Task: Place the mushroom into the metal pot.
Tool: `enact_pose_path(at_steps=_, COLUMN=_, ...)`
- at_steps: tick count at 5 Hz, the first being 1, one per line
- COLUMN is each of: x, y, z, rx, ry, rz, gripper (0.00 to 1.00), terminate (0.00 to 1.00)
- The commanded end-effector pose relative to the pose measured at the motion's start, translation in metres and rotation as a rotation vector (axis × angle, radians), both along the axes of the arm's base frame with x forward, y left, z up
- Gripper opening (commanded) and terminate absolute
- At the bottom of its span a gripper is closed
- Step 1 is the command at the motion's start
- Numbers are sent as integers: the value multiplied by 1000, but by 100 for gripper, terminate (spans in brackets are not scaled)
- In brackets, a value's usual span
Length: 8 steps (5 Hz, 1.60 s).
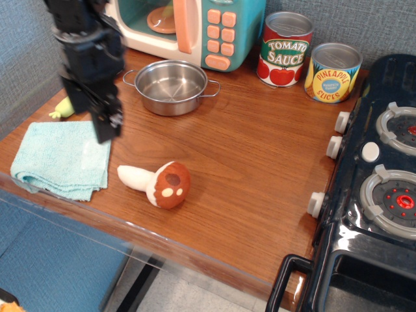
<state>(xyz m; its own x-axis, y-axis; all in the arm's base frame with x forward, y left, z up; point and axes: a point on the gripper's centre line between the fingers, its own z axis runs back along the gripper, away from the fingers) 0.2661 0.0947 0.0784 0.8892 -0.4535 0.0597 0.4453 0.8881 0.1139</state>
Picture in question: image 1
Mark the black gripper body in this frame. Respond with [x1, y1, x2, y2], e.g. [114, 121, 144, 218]
[53, 14, 125, 83]

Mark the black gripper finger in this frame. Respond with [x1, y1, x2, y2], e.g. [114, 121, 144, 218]
[59, 66, 92, 114]
[88, 83, 124, 143]

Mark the plush brown white mushroom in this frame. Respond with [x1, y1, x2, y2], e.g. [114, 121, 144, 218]
[117, 161, 190, 209]

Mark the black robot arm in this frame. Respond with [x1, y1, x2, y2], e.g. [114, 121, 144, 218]
[45, 1, 125, 143]

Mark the small metal pot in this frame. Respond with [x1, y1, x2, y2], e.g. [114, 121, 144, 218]
[123, 60, 222, 117]

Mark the light blue folded cloth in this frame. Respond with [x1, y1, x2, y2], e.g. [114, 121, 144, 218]
[10, 121, 111, 201]

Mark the orange microwave plate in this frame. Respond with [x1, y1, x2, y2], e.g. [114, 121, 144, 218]
[147, 6, 176, 34]

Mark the teal toy microwave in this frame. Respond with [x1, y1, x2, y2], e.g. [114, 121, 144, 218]
[105, 0, 266, 72]

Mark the clear acrylic table guard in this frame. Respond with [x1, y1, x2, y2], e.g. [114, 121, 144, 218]
[1, 174, 267, 311]

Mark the tomato sauce can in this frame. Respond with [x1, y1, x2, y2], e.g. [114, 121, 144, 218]
[257, 11, 314, 87]

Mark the orange plush object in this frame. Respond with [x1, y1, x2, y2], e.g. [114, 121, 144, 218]
[0, 302, 25, 312]

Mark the pineapple slices can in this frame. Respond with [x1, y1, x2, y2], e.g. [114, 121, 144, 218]
[304, 42, 363, 103]

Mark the black toy stove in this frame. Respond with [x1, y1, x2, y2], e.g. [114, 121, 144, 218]
[266, 54, 415, 311]

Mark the spoon with green handle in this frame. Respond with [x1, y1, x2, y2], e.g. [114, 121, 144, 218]
[48, 96, 75, 119]

